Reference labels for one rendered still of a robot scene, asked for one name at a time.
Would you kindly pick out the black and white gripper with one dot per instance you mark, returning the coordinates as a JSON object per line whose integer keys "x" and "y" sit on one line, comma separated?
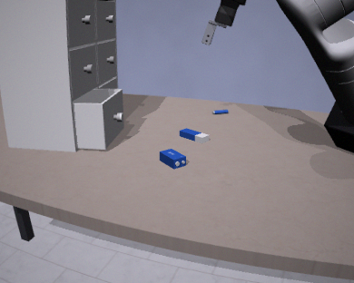
{"x": 225, "y": 16}

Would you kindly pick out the small grey chest of drawers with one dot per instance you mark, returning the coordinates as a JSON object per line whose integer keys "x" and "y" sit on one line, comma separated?
{"x": 35, "y": 80}

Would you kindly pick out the blue and white eraser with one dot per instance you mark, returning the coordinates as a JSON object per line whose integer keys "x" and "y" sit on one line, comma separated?
{"x": 194, "y": 135}

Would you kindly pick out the grey drawer front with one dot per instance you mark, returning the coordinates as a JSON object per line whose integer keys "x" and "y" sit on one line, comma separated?
{"x": 106, "y": 55}
{"x": 95, "y": 122}
{"x": 82, "y": 68}
{"x": 105, "y": 14}
{"x": 109, "y": 84}
{"x": 81, "y": 21}

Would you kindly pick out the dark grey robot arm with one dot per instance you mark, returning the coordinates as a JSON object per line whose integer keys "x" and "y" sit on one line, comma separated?
{"x": 333, "y": 48}

